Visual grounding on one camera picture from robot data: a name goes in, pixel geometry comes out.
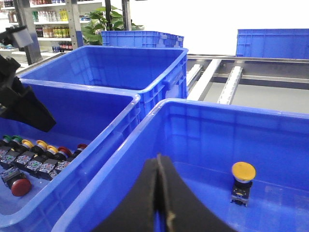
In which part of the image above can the red mushroom push button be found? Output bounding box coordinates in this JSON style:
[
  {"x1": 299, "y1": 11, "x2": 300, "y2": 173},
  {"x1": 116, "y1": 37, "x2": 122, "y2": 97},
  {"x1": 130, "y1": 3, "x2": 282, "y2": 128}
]
[{"x1": 0, "y1": 167, "x2": 32, "y2": 197}]

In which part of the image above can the blue plastic crate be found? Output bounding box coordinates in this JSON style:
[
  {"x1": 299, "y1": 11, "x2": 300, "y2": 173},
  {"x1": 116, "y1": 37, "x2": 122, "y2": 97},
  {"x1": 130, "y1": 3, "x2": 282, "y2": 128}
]
[
  {"x1": 52, "y1": 99, "x2": 309, "y2": 232},
  {"x1": 0, "y1": 79, "x2": 141, "y2": 232}
]

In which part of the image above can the blue plastic crate left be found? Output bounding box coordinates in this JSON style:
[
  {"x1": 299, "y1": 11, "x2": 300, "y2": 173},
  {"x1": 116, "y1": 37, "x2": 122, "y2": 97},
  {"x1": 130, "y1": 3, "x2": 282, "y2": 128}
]
[{"x1": 0, "y1": 79, "x2": 141, "y2": 232}]

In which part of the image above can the green potted plant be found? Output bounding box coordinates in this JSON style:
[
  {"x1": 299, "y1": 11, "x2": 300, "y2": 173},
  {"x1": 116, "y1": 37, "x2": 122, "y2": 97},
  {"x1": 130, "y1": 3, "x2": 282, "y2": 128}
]
[{"x1": 81, "y1": 5, "x2": 144, "y2": 46}]

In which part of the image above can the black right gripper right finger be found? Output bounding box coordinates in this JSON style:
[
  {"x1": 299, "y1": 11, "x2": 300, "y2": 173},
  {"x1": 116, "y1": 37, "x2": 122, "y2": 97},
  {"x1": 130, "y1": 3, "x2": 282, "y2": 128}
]
[{"x1": 156, "y1": 153, "x2": 235, "y2": 232}]

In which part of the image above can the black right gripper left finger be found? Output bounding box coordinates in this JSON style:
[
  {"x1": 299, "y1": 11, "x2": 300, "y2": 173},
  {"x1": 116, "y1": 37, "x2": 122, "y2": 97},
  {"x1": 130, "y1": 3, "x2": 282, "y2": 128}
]
[{"x1": 92, "y1": 159, "x2": 158, "y2": 232}]

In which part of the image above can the blue plastic crate right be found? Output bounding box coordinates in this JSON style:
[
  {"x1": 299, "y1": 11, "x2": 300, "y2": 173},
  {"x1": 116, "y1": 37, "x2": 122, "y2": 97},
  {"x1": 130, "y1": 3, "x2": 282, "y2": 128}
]
[{"x1": 52, "y1": 99, "x2": 309, "y2": 232}]

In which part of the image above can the red push button row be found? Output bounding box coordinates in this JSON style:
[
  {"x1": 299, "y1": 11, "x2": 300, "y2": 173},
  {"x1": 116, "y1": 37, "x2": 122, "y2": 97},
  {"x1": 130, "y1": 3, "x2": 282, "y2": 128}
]
[{"x1": 55, "y1": 146, "x2": 72, "y2": 171}]

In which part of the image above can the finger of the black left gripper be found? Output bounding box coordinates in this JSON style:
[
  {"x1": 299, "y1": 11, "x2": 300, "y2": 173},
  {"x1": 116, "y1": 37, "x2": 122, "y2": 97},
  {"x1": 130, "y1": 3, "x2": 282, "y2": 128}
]
[{"x1": 0, "y1": 86, "x2": 56, "y2": 132}]

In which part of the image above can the store shelf with bottles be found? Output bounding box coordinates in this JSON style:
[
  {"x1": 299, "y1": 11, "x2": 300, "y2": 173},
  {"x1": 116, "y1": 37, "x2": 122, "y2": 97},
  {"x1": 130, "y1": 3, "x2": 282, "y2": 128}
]
[{"x1": 0, "y1": 0, "x2": 103, "y2": 59}]

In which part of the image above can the white roller track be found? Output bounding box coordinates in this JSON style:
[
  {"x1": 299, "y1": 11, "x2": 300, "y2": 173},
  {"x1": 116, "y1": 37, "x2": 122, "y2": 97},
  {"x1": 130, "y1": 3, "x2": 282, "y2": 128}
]
[{"x1": 217, "y1": 66, "x2": 243, "y2": 105}]

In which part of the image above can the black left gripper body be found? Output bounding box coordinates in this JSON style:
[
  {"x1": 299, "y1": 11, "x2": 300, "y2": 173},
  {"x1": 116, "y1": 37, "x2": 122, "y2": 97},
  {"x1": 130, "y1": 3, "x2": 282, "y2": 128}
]
[{"x1": 0, "y1": 56, "x2": 22, "y2": 106}]

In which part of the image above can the green push button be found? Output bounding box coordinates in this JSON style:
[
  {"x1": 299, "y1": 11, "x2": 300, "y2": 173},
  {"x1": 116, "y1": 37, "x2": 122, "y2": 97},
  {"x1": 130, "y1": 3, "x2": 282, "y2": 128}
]
[{"x1": 0, "y1": 135, "x2": 11, "y2": 146}]

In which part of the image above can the blue crate behind left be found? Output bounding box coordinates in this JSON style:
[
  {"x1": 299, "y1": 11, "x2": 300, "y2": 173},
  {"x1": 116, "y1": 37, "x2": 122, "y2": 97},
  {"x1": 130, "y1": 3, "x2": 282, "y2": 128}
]
[{"x1": 20, "y1": 45, "x2": 187, "y2": 115}]

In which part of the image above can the blue crate far centre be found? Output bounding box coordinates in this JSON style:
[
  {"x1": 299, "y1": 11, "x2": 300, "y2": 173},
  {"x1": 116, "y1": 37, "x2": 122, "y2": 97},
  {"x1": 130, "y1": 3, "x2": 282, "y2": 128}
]
[{"x1": 101, "y1": 30, "x2": 184, "y2": 48}]

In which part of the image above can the yellow mushroom push button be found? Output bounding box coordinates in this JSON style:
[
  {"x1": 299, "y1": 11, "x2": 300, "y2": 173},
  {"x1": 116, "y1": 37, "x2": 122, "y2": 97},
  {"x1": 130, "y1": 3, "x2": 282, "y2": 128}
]
[{"x1": 231, "y1": 161, "x2": 256, "y2": 207}]

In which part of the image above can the yellow push button row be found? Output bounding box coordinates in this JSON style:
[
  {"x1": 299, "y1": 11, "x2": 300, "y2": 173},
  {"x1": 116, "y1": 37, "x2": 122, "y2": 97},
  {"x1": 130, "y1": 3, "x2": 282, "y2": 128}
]
[{"x1": 30, "y1": 140, "x2": 48, "y2": 156}]

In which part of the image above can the small blue crate far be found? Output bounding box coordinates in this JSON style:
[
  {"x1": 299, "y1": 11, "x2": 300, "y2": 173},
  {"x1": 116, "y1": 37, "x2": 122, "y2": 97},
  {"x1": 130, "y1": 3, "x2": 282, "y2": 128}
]
[{"x1": 236, "y1": 29, "x2": 309, "y2": 59}]

